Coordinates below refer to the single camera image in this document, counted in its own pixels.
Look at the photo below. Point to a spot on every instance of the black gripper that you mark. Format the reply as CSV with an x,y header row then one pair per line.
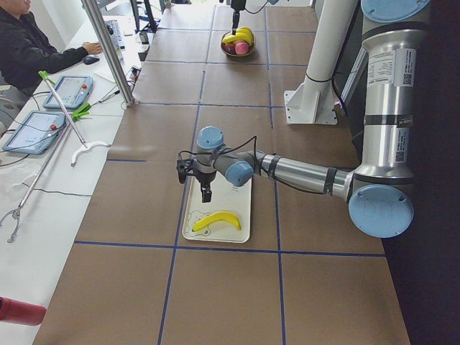
x,y
204,177
236,16

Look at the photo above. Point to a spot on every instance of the yellow banana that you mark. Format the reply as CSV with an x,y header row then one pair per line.
x,y
229,38
246,34
225,216

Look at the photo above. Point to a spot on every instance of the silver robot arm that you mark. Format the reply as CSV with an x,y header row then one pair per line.
x,y
376,38

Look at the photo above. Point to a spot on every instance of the woven wicker basket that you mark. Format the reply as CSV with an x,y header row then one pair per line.
x,y
251,48

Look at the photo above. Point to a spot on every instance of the white bear-print tray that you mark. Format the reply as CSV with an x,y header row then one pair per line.
x,y
225,197

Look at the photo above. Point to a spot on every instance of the red apple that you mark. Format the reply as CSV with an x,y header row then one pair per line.
x,y
241,48

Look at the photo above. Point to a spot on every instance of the dark purple fruit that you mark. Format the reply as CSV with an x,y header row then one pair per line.
x,y
229,48

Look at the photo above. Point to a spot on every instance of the keyboard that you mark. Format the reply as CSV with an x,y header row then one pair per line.
x,y
115,33

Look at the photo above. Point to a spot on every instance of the long reacher grabber tool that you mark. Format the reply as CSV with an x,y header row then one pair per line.
x,y
68,115

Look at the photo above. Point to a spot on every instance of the black computer mouse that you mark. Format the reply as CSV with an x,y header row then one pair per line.
x,y
90,59

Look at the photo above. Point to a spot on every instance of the upper teach pendant tablet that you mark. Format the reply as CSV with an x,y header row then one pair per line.
x,y
73,90

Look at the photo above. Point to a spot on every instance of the teach pendant tablet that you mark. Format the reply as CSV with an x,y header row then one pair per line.
x,y
36,133
73,90

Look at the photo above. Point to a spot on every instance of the lower teach pendant tablet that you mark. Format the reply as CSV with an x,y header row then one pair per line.
x,y
36,133

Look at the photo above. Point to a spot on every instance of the person in black jacket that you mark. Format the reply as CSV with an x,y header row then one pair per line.
x,y
26,50

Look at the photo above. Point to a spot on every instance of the red cylinder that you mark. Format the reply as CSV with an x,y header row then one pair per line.
x,y
18,312

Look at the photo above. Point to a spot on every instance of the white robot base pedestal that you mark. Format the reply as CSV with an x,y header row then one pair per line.
x,y
313,100

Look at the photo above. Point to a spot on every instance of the aluminium frame post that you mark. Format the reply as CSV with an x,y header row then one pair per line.
x,y
98,23

